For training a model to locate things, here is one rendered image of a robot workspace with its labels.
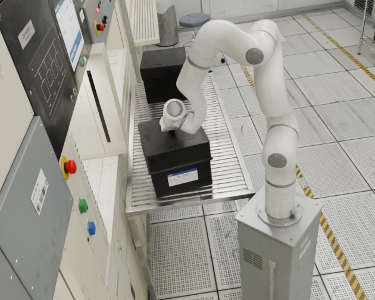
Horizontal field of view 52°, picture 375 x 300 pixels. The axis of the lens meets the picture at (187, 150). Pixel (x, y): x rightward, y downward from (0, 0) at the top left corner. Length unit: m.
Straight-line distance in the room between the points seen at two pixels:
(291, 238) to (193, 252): 1.06
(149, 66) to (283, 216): 1.30
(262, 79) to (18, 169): 0.82
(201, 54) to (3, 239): 0.85
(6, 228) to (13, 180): 0.10
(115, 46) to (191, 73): 1.94
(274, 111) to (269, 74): 0.13
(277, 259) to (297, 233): 0.16
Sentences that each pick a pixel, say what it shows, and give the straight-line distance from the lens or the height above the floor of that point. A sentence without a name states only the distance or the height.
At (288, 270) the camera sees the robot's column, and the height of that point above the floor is 0.59.
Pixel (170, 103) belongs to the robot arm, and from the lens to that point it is 1.46.
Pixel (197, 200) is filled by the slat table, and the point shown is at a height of 0.76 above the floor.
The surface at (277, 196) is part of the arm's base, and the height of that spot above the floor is 0.90.
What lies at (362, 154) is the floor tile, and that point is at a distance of 3.34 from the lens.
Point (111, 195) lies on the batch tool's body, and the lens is 1.73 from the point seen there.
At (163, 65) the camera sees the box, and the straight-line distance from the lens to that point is 2.44.
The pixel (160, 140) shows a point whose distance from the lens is 1.73.
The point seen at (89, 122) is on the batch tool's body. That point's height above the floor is 1.07.
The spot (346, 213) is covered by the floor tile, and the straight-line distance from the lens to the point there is 2.82.
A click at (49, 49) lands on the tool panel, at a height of 1.62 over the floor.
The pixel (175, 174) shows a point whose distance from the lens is 1.74.
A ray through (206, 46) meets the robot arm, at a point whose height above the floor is 1.51.
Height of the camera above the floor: 1.99
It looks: 36 degrees down
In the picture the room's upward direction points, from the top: 8 degrees counter-clockwise
